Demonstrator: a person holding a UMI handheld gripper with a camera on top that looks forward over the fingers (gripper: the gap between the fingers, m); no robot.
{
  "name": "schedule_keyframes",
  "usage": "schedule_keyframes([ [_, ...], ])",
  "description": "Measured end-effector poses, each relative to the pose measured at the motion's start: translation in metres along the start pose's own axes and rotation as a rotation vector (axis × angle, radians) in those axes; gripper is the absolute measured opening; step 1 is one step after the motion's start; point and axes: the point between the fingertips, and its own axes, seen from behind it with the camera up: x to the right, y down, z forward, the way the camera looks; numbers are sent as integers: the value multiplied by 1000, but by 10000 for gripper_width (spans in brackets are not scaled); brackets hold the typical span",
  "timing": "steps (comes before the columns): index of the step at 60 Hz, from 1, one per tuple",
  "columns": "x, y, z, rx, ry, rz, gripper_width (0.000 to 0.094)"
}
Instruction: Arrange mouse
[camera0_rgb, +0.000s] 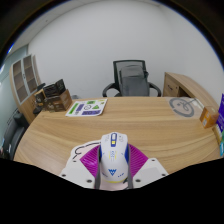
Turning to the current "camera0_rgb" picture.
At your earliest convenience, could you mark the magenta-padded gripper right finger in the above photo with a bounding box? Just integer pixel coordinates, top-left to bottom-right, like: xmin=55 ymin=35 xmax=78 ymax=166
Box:
xmin=127 ymin=143 xmax=170 ymax=190

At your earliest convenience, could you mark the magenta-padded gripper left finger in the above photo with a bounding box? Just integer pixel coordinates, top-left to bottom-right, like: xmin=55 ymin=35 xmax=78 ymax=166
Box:
xmin=59 ymin=143 xmax=102 ymax=190

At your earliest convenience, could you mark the white blue yellow computer mouse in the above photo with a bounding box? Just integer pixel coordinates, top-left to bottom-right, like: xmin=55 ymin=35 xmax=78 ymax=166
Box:
xmin=98 ymin=131 xmax=130 ymax=184

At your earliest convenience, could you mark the white green purple leaflet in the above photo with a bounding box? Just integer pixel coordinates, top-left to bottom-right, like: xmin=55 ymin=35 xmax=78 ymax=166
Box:
xmin=65 ymin=98 xmax=109 ymax=118

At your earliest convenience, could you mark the grey circle print mat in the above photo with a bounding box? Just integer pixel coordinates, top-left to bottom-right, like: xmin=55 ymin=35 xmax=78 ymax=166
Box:
xmin=165 ymin=96 xmax=205 ymax=119

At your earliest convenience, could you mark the brown printed cardboard box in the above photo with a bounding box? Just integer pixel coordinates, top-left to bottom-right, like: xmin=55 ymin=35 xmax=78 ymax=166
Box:
xmin=43 ymin=88 xmax=73 ymax=113

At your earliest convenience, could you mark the black leather chair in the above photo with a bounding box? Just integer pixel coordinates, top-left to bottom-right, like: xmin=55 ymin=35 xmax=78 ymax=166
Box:
xmin=1 ymin=111 xmax=29 ymax=161

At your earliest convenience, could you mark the dark box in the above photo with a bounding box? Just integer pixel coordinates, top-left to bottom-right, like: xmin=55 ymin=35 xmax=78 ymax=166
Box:
xmin=42 ymin=78 xmax=67 ymax=98

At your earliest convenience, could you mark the grey backpack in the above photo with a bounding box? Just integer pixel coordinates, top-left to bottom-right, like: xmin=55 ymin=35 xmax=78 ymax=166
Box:
xmin=119 ymin=64 xmax=150 ymax=98

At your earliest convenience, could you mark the wooden side desk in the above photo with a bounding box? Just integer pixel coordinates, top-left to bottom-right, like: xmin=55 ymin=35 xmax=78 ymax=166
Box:
xmin=162 ymin=71 xmax=219 ymax=109

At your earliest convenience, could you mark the wooden shelf unit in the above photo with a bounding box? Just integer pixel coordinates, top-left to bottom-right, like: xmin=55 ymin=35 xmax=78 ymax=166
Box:
xmin=8 ymin=53 xmax=43 ymax=124

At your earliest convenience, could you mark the black mesh office chair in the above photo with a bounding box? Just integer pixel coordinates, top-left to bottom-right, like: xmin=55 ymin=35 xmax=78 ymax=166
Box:
xmin=102 ymin=59 xmax=162 ymax=98

